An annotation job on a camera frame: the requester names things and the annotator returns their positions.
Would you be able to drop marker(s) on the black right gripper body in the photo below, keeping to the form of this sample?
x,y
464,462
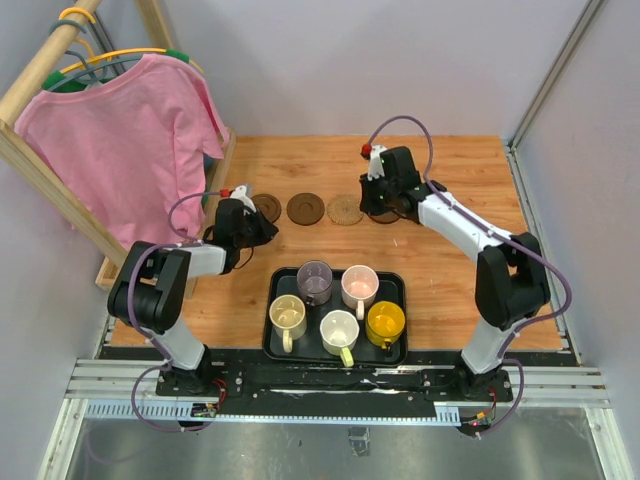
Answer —
x,y
378,195

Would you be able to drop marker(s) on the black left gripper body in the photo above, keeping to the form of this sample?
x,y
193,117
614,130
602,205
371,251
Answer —
x,y
255,231

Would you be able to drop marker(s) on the brown wooden coaster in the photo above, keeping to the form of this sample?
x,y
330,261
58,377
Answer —
x,y
386,218
305,209
268,205

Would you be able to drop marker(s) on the woven rattan coaster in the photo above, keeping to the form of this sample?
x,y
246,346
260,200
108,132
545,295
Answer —
x,y
344,210

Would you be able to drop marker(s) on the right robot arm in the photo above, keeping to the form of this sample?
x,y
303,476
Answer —
x,y
510,285

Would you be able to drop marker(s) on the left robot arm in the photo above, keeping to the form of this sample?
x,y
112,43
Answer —
x,y
148,293

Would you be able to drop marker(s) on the purple cup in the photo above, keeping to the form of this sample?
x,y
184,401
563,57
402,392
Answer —
x,y
314,281

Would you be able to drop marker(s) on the black serving tray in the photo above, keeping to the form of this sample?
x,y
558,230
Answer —
x,y
309,348

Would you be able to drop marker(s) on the pink mug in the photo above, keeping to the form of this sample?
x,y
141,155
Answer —
x,y
359,286

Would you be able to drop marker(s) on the cream yellow mug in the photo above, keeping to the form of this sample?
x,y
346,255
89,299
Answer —
x,y
287,314

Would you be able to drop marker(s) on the pink t-shirt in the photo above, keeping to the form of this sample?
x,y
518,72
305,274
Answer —
x,y
132,150

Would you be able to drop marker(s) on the grey clothes hanger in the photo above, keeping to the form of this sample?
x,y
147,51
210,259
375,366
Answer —
x,y
82,79

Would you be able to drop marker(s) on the yellow clothes hanger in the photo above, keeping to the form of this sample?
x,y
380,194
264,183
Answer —
x,y
125,54

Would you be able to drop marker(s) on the wooden clothes rack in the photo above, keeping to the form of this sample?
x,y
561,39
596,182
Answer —
x,y
34,170

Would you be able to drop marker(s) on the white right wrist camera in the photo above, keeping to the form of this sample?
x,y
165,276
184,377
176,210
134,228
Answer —
x,y
372,154

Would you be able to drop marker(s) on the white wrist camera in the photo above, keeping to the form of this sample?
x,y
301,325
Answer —
x,y
372,154
241,193

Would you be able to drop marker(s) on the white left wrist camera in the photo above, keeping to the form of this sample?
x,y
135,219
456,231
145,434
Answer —
x,y
241,193

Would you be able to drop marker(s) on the white mug yellow handle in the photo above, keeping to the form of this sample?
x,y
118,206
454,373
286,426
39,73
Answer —
x,y
339,331

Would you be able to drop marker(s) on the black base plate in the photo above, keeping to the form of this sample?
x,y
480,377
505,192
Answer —
x,y
251,383

